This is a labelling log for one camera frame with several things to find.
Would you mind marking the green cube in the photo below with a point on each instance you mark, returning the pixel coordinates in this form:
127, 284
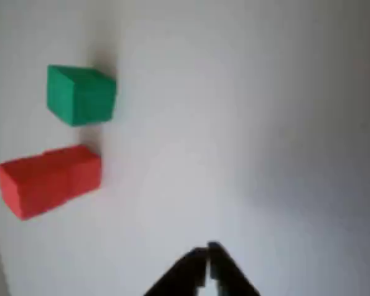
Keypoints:
83, 95

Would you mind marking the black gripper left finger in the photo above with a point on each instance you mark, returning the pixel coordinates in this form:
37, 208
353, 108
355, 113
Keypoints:
186, 271

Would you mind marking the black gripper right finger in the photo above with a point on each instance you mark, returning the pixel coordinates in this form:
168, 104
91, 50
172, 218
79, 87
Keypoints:
226, 274

